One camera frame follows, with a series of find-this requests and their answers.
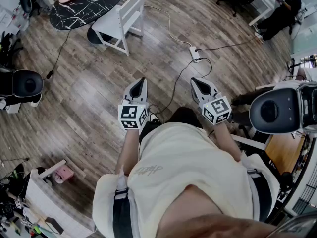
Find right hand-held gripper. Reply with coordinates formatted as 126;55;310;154
190;77;232;126

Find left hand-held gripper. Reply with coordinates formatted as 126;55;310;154
118;77;150;131

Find white wooden chair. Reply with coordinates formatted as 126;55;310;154
91;0;147;57

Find person's right forearm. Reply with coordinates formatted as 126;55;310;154
212;122;243;163

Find person's left forearm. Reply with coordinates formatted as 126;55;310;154
115;129;141;176

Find person's black trousers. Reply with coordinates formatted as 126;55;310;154
139;106;206;143

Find white power strip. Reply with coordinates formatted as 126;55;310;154
189;46;202;63

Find person's cream shirt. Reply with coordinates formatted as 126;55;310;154
92;122;280;238

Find wooden desk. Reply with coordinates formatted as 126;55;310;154
264;132;308;176

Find pink box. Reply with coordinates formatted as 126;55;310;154
53;164;75;184

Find white desk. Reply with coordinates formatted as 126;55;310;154
212;0;275;27
25;159;97;238

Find person's face and neck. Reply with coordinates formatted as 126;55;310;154
158;184;273;238

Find brown notebook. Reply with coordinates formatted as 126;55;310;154
44;216;64;235

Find person's glasses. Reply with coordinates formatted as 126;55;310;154
266;211;317;238

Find thin black cable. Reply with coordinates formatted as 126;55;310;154
148;58;202;116
201;57;213;79
196;35;261;52

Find long white cable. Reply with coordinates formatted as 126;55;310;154
144;5;193;48

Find black cable with adapter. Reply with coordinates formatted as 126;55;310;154
43;29;72;81

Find person's right backpack strap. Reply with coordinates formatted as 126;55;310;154
247;169;273;223

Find person's backpack strap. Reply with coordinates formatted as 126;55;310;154
113;187;134;238
247;169;273;223

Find person's left backpack strap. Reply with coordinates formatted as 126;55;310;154
113;187;134;238

